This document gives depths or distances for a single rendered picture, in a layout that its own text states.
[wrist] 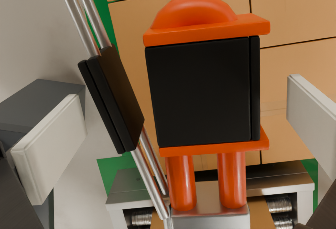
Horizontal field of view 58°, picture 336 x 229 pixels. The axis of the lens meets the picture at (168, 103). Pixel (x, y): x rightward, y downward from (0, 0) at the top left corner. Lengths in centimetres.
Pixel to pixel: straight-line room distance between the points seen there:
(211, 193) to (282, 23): 73
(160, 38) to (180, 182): 11
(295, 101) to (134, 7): 77
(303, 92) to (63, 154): 13
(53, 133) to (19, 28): 150
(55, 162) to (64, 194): 182
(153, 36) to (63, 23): 139
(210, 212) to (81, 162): 159
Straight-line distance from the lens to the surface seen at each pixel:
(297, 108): 18
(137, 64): 94
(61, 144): 17
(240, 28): 18
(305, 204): 117
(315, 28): 98
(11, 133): 91
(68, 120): 18
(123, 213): 116
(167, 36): 18
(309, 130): 17
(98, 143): 172
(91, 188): 191
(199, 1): 19
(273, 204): 122
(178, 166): 23
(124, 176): 124
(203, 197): 27
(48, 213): 102
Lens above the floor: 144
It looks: 68 degrees down
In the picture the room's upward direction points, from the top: 171 degrees counter-clockwise
